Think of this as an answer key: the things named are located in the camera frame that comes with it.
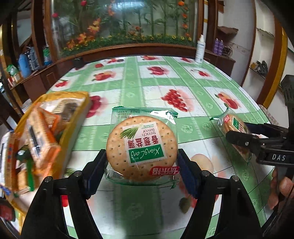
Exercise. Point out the blue thermos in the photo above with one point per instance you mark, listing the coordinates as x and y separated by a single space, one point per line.
24 65

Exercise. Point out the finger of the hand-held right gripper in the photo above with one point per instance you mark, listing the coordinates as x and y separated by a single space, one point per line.
264 128
243 140

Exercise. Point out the small green snack packet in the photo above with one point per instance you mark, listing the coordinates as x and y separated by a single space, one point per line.
25 167

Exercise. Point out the purple bottles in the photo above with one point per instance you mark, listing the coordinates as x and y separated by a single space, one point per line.
219 47

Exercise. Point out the flower-print glass panel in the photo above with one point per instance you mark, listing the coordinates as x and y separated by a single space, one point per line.
124 20

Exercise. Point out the wooden display cabinet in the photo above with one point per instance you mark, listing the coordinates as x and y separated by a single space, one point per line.
41 80

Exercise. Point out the green bag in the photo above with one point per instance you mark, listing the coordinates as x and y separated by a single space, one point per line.
12 70

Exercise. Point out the green fruit-print tablecloth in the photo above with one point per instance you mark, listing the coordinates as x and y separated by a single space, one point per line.
147 82

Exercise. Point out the person's right hand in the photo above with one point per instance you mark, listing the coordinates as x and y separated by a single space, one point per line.
283 188

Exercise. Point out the clear plum snack bag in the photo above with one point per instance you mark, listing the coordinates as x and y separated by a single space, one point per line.
66 108

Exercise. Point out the orange square cracker packet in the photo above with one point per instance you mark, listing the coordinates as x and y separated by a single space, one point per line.
43 135

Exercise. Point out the small black box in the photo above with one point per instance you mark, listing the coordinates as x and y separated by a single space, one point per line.
78 63

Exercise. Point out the white spray bottle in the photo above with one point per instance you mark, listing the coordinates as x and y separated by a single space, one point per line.
199 50

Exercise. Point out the green-capped bottle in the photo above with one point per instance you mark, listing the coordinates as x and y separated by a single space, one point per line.
47 55

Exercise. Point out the yellow snack bag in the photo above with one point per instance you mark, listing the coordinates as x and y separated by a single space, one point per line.
75 115

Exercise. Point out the large square cracker packet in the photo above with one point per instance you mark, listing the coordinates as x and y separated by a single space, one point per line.
15 160

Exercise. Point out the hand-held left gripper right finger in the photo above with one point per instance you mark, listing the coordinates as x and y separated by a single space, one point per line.
188 175

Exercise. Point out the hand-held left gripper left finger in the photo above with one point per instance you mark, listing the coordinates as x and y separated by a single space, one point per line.
95 175

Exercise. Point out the clear water jug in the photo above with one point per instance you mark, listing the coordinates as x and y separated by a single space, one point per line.
32 58

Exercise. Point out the dark tool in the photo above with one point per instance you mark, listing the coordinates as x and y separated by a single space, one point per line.
259 67

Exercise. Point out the round cracker packet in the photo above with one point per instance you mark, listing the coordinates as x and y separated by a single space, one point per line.
234 131
142 148

